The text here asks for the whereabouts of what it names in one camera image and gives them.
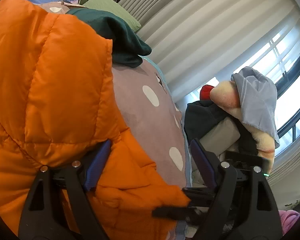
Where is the orange puffer jacket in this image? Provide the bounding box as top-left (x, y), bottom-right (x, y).
top-left (0, 0), bottom-right (189, 239)

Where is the pink hoodie sleeve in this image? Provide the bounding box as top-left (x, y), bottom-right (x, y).
top-left (279, 210), bottom-right (300, 235)

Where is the black garment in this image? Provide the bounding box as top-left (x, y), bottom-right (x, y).
top-left (184, 100), bottom-right (230, 144)

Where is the mauve deer print bedsheet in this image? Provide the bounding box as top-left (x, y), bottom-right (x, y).
top-left (36, 0), bottom-right (192, 240)

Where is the cream plush toy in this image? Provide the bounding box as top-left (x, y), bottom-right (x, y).
top-left (209, 80), bottom-right (277, 165)

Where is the grey blue cloth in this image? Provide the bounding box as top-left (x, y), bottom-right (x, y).
top-left (231, 67), bottom-right (280, 148)

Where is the folded dark green garment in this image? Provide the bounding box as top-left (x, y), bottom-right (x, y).
top-left (68, 8), bottom-right (152, 68)

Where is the grey pleated curtain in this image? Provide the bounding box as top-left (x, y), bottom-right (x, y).
top-left (90, 0), bottom-right (300, 185)

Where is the green pillow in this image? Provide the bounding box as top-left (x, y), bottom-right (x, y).
top-left (83, 0), bottom-right (141, 32)

